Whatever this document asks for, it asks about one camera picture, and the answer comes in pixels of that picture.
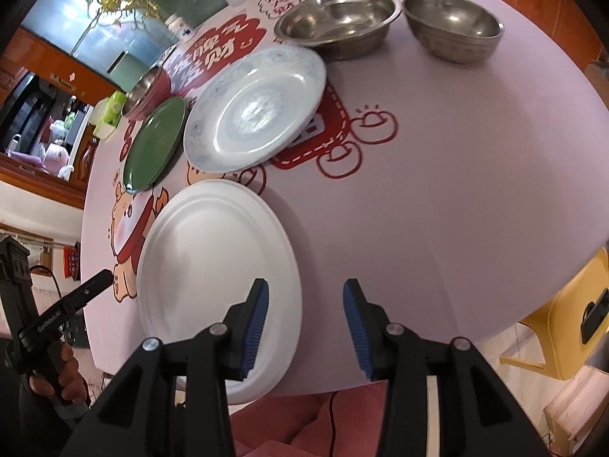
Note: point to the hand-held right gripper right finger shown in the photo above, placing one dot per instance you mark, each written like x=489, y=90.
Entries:
x=357, y=328

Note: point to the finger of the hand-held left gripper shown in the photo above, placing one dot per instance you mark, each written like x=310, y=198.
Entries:
x=88, y=290

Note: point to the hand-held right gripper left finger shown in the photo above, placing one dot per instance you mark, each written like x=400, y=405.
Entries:
x=254, y=326

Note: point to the white bowl green inside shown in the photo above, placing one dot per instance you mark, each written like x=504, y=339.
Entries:
x=209, y=257

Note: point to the green plate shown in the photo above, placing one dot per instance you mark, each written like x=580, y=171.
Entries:
x=154, y=145

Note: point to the blue patterned white plate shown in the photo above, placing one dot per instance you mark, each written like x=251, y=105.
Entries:
x=252, y=109

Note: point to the deep steel bowl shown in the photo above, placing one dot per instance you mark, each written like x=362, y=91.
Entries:
x=452, y=24

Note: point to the person's left forearm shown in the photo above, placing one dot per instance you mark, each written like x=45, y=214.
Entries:
x=38, y=423

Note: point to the person's left hand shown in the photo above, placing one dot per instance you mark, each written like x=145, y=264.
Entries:
x=71, y=381

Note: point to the red plastic item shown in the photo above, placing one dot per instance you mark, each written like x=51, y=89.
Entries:
x=71, y=262

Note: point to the pink clothing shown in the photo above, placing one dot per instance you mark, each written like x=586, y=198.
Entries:
x=285, y=423

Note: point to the wooden kitchen cabinet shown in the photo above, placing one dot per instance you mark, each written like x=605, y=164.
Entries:
x=88, y=157

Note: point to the pink rice cooker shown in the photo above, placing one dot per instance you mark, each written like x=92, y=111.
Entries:
x=54, y=154

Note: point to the pink printed tablecloth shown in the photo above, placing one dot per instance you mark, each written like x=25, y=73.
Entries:
x=428, y=200

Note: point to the green tissue pack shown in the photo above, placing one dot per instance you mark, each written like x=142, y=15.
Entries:
x=109, y=114

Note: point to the pink steel bowl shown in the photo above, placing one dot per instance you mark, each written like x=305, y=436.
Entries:
x=147, y=90

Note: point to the yellow plastic chair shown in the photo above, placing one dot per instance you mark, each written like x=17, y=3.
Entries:
x=566, y=333

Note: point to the light wooden box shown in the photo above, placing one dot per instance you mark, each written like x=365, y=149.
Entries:
x=580, y=404

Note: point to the black object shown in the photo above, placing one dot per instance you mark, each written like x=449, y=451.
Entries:
x=594, y=319

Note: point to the white pill bottle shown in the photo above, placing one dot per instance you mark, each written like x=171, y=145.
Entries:
x=181, y=26

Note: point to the frosted glass door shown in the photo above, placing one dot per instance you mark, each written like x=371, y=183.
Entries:
x=71, y=9

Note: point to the wide steel basin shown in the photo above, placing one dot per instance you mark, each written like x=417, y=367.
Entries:
x=338, y=19

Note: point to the cardboard box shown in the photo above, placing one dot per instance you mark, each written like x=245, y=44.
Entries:
x=599, y=81

